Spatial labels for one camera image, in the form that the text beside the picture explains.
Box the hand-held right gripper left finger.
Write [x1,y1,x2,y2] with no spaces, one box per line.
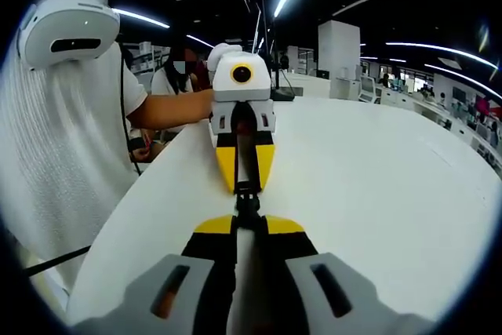
[72,213,239,335]

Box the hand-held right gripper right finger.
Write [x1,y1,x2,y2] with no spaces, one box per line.
[263,214,436,335]

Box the black plastic buckle part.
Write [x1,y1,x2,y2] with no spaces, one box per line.
[234,180,260,205]
[234,199,262,231]

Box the black pole stand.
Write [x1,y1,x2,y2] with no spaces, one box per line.
[256,0,296,103]

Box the person in white shirt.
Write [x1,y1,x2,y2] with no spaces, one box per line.
[0,36,149,297]

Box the white background desk row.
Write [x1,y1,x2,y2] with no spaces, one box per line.
[376,87,502,163]

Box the white worn device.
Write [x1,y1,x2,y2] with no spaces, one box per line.
[18,0,121,72]

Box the black worn device cable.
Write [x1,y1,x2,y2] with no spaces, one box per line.
[118,42,143,177]

